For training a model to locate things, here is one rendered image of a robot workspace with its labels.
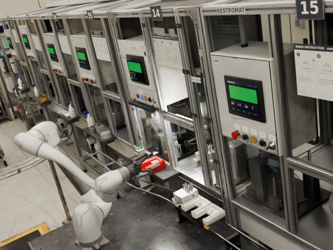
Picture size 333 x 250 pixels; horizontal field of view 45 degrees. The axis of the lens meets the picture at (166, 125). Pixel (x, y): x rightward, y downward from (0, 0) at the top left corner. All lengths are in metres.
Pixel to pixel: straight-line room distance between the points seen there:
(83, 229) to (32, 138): 0.65
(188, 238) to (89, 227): 0.62
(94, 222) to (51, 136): 0.61
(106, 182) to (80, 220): 0.34
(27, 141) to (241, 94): 1.34
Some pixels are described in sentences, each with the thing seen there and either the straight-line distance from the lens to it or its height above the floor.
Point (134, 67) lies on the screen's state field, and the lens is 2.85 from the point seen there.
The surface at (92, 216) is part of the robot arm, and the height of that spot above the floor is 0.90.
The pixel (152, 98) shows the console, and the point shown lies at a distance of 2.80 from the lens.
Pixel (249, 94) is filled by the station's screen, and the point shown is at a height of 1.63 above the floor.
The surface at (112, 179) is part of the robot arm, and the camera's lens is 2.44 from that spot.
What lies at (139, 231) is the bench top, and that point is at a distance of 2.76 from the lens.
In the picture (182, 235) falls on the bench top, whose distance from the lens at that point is 2.63.
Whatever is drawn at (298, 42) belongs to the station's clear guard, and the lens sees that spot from 1.69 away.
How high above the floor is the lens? 2.23
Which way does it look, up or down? 21 degrees down
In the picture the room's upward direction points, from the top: 12 degrees counter-clockwise
